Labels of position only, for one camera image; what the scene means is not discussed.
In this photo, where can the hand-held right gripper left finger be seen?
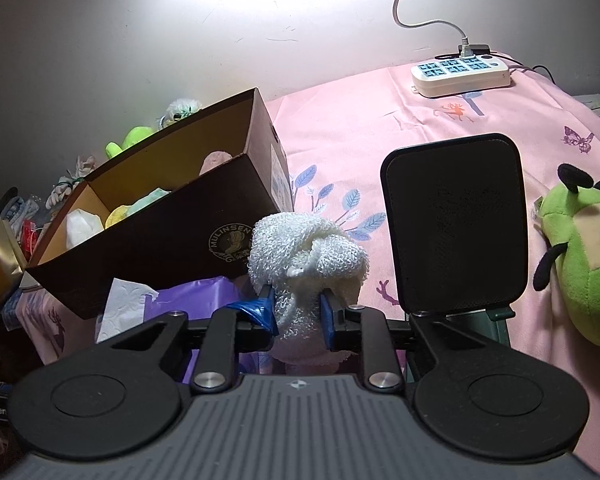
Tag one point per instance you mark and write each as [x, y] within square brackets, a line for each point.
[262, 312]

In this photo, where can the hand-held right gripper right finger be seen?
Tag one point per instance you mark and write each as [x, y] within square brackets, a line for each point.
[328, 317]

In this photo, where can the white knitted towel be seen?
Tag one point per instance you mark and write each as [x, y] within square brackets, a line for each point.
[305, 255]

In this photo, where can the brown cardboard box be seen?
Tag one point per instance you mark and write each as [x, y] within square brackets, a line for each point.
[155, 245]

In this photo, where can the light green towel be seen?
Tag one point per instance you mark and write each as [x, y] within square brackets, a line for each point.
[150, 200]

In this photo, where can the purple plastic bag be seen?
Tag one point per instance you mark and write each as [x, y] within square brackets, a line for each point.
[200, 295]

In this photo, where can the white tissue paper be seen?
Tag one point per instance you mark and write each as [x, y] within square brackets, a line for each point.
[125, 305]

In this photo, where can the pink plush item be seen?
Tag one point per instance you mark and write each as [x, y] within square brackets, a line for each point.
[216, 161]

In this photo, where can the black square pad stand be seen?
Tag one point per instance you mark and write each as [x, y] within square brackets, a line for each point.
[455, 220]

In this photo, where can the yellow cloth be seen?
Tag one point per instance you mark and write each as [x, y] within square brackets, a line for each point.
[117, 216]

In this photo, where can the pink printed bedsheet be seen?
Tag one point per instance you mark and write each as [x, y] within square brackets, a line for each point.
[360, 135]

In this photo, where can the white cloth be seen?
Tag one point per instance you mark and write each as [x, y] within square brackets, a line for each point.
[82, 227]

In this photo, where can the lime green plush toy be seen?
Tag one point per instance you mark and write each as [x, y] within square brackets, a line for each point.
[130, 140]

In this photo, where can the white plush toy green band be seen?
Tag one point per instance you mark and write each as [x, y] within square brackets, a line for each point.
[67, 185]

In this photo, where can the green plush toy black ears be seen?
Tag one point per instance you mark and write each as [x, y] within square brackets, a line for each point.
[585, 260]

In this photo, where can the gold paper bag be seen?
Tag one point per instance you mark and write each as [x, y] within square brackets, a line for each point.
[0, 265]

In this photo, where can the white power strip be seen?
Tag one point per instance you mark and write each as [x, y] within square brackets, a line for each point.
[460, 77]

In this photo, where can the black plug adapter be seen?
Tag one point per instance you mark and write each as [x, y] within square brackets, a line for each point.
[475, 50]

